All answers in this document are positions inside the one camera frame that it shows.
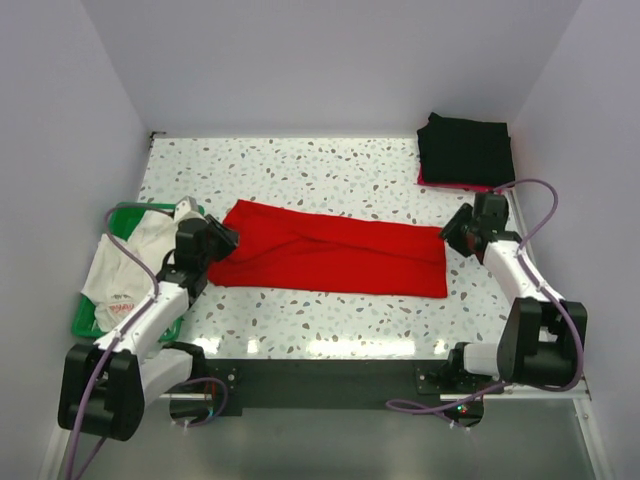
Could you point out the green plastic basket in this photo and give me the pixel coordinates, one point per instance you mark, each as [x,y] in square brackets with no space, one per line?
[85,325]

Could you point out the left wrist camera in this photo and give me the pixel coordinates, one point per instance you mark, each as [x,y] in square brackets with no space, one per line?
[186,209]

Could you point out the white t shirt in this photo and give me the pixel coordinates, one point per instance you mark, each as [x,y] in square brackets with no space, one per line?
[130,265]

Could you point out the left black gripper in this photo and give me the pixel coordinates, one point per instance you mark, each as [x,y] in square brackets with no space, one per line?
[227,238]

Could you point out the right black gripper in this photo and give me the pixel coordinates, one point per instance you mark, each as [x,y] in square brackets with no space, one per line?
[450,230]

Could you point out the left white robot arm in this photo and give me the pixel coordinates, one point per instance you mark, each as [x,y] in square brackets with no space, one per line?
[106,386]

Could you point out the pink folded t shirt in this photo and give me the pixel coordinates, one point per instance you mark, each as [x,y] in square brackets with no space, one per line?
[450,186]

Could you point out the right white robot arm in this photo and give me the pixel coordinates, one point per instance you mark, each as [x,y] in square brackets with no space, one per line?
[542,343]

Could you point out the red t shirt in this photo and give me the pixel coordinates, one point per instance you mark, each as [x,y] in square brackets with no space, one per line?
[280,248]

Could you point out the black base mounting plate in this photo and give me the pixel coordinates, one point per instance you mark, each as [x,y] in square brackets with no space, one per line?
[331,385]

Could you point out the aluminium frame rail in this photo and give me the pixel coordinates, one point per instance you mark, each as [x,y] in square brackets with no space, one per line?
[516,392]

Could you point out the black folded t shirt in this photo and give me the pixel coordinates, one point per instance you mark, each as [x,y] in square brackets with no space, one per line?
[465,153]

